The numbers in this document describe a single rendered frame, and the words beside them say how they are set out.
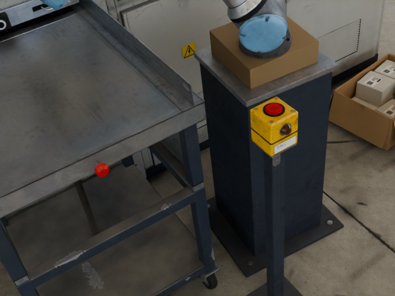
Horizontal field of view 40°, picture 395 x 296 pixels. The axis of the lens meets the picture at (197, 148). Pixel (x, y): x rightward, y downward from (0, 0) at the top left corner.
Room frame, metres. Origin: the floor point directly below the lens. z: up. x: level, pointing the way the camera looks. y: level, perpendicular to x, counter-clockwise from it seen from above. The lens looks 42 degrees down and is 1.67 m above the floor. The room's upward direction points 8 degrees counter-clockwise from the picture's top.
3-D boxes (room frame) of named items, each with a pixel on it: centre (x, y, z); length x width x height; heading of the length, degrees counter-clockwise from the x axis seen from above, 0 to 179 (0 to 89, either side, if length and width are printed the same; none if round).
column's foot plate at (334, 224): (1.40, -0.24, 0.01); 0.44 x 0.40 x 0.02; 112
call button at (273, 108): (0.95, -0.18, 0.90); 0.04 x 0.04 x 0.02
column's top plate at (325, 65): (1.40, -0.24, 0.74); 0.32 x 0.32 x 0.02; 22
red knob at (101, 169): (0.93, 0.23, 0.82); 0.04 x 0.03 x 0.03; 27
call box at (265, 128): (0.95, -0.18, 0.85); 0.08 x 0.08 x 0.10; 27
